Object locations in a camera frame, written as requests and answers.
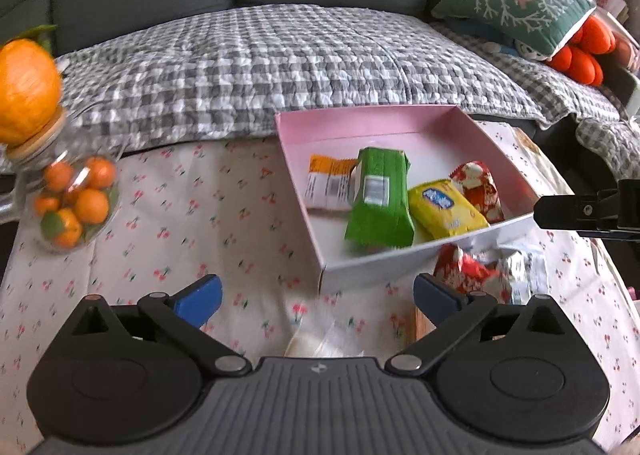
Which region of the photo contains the green branch print pillow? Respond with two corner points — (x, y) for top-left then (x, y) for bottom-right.
(431, 0), (597, 60)

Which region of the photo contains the pile of small mandarins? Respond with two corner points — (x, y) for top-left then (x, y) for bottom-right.
(32, 156), (121, 251)

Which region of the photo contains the cherry print tablecloth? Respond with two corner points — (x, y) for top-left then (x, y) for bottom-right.
(0, 120), (640, 455)

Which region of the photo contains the orange plush cushion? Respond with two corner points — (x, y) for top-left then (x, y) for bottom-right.
(546, 15), (618, 86)

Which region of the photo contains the orange snack packet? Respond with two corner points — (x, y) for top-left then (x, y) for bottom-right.
(304, 154), (361, 212)

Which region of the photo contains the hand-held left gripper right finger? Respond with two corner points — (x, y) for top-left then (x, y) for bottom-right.
(385, 273), (583, 379)

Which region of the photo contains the red patterned snack packet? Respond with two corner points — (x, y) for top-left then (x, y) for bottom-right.
(450, 161), (505, 224)
(434, 243), (513, 306)

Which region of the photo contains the panda plush toy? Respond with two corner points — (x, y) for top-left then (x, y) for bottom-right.
(515, 37), (551, 62)

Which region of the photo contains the grey checkered blanket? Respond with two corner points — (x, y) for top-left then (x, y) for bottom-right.
(0, 4), (640, 186)

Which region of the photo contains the green snack packet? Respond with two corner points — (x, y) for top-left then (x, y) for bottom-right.
(344, 147), (416, 250)

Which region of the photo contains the pink cardboard box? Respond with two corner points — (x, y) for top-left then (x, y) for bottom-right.
(275, 105), (542, 294)

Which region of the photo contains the wooden board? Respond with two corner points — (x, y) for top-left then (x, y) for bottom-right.
(414, 307), (437, 343)

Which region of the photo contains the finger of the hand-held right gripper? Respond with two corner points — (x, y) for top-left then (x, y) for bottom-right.
(533, 187), (623, 236)

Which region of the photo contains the orange-shaped jar lid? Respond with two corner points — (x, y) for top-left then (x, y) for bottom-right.
(0, 25), (67, 160)

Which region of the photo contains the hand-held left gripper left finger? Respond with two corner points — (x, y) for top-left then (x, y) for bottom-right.
(59, 274), (252, 379)

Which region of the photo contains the yellow snack packet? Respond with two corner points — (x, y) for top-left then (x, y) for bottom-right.
(407, 178), (492, 241)

